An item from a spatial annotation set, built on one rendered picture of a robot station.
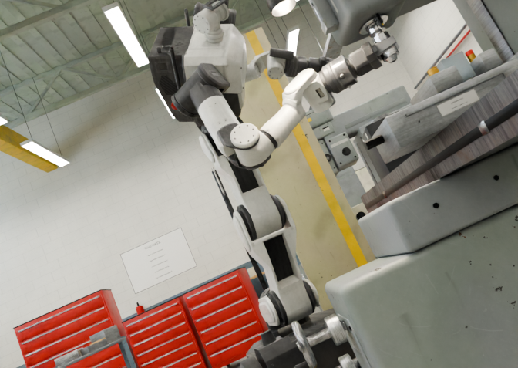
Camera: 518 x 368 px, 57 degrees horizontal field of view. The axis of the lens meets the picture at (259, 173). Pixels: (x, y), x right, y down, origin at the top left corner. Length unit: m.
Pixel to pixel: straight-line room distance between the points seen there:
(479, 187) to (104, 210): 10.05
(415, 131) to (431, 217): 0.21
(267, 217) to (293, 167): 1.30
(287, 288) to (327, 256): 1.18
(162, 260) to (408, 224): 9.50
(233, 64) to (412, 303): 0.91
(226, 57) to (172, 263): 9.01
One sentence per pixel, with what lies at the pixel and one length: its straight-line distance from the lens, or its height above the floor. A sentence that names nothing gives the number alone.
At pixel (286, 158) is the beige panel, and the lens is 3.03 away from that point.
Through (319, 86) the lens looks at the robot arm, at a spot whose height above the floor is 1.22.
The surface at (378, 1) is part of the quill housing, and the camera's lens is 1.35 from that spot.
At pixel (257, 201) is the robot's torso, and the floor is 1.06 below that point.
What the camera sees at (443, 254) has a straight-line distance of 1.13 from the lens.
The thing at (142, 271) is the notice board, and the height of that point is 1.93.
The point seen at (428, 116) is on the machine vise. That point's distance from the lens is 1.02.
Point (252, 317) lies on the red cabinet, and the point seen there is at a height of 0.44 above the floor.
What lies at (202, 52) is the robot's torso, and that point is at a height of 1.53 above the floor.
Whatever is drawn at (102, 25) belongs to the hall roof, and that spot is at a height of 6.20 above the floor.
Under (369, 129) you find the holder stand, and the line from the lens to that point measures 1.62.
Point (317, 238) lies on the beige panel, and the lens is 2.96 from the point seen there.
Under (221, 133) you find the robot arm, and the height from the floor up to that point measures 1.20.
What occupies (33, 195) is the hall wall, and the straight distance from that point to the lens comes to 11.52.
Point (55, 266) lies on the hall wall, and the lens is 11.14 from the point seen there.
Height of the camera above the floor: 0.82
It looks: 11 degrees up
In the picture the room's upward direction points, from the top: 25 degrees counter-clockwise
